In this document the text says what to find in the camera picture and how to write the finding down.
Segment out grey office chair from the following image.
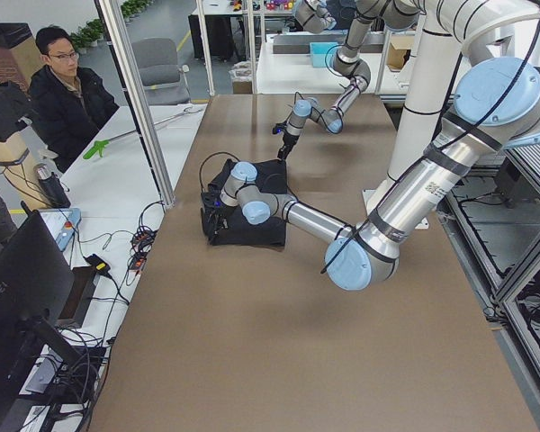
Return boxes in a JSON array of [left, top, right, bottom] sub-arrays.
[[131, 38, 191, 105]]

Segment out aluminium frame post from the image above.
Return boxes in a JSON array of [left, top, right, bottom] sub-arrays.
[[94, 0, 176, 210]]

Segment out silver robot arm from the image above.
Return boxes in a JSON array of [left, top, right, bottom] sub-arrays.
[[272, 1, 420, 160], [201, 57, 540, 291]]

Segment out green handled grabber tool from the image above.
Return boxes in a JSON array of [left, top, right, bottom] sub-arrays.
[[83, 107, 203, 159]]

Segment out seated man black jacket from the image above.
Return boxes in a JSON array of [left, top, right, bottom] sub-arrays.
[[29, 26, 119, 173]]

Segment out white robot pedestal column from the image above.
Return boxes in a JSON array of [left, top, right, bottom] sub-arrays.
[[365, 1, 540, 235]]

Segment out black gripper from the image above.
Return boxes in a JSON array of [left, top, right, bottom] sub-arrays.
[[201, 192, 229, 234], [277, 130, 300, 159]]

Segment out blue teach pendant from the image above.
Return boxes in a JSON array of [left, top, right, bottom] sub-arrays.
[[39, 207, 82, 251]]

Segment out black printed t-shirt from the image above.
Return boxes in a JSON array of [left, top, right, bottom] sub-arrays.
[[203, 159, 287, 247]]

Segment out black Huawei monitor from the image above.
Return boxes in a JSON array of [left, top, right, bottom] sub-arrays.
[[0, 211, 79, 427]]

